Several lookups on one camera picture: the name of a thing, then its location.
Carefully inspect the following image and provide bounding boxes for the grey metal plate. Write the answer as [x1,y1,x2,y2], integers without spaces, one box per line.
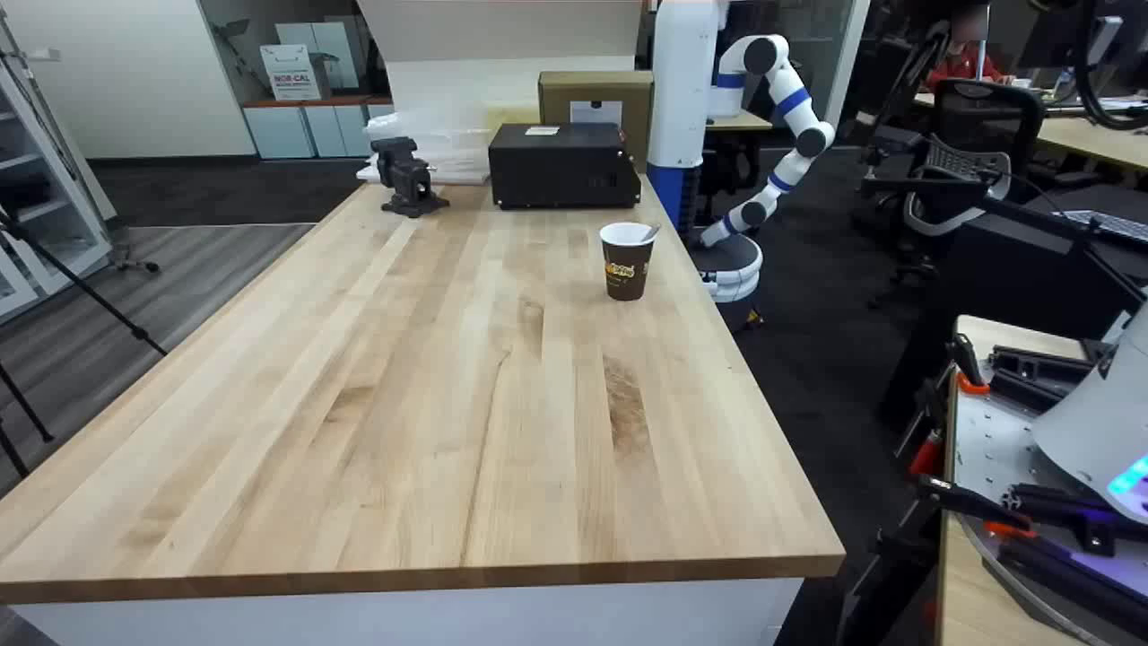
[948,380,1148,602]

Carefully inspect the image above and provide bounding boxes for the grey framed board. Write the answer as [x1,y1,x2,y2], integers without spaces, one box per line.
[272,17,362,93]

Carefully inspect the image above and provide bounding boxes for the white stacked panel structure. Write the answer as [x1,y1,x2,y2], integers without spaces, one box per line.
[356,0,648,186]

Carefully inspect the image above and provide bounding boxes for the black controller box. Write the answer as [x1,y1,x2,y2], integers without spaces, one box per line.
[486,119,641,213]

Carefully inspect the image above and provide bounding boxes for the brown cardboard box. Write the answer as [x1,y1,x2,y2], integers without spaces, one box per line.
[535,69,655,166]

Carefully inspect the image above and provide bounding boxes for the black mesh office chair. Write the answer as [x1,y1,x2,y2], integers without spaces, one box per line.
[859,76,1050,285]

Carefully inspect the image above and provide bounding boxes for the low white cabinet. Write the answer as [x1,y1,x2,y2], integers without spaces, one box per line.
[239,96,398,163]

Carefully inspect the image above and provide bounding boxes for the white printed poster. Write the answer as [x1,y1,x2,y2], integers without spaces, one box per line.
[258,39,327,105]

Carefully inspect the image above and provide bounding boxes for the black bench vise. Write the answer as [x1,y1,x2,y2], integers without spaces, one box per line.
[366,133,452,222]

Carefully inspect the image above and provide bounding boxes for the black tripod thin legs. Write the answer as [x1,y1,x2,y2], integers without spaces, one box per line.
[0,202,171,482]

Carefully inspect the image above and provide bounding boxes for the orange black bar clamp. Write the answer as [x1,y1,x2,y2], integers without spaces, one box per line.
[915,475,1123,558]

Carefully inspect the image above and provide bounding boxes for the white metal shelf rack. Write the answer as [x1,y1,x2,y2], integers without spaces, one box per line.
[0,12,120,319]

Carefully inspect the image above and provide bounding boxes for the grey tilted panel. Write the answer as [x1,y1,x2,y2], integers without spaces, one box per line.
[1031,300,1148,530]

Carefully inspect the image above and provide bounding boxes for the light wooden office desk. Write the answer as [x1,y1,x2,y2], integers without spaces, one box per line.
[1032,111,1148,172]

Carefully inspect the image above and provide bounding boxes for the red clamp handle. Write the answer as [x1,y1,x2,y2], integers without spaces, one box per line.
[908,427,948,482]

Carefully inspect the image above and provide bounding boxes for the white column blue base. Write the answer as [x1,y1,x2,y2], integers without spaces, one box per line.
[641,0,731,228]

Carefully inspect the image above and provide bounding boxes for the brown paper coffee cup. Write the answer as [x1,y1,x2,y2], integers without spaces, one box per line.
[594,219,661,304]

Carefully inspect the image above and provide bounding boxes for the wooden side table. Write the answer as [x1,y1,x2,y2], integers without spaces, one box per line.
[935,313,1148,646]

